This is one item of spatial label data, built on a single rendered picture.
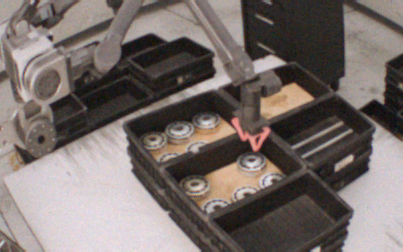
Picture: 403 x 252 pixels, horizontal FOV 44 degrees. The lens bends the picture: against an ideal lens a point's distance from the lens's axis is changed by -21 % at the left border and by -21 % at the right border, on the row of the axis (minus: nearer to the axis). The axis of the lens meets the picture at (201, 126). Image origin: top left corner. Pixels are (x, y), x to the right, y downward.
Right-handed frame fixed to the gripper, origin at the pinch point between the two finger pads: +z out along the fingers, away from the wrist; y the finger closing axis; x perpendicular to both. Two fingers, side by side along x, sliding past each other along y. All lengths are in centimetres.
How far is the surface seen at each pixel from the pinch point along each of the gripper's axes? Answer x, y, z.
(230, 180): -1.0, 12.8, 23.7
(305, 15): -129, 123, 31
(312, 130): -43, 18, 23
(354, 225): -32, -28, 35
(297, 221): -7.4, -19.8, 23.4
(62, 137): 32, 120, 59
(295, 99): -50, 39, 22
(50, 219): 64, 41, 39
